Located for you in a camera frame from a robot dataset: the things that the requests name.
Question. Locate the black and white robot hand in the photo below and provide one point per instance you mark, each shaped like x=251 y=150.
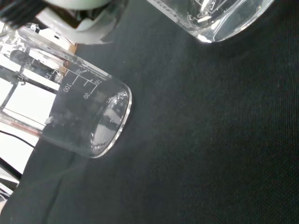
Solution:
x=70 y=21

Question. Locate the black tripod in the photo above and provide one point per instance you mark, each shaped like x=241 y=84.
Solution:
x=16 y=54

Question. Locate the black cloth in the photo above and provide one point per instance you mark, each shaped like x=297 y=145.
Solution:
x=198 y=140

